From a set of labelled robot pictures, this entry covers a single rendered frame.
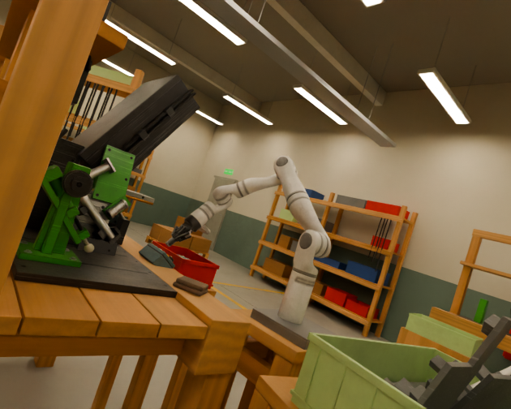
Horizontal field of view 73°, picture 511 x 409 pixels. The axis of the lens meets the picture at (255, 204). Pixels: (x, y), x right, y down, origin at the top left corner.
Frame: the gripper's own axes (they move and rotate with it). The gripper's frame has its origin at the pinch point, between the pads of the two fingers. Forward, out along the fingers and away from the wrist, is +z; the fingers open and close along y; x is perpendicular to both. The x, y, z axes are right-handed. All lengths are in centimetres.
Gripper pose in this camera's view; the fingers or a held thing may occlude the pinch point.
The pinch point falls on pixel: (170, 242)
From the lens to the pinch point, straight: 151.4
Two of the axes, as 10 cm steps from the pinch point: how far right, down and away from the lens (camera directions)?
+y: 6.2, 1.8, -7.6
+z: -6.7, 6.2, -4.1
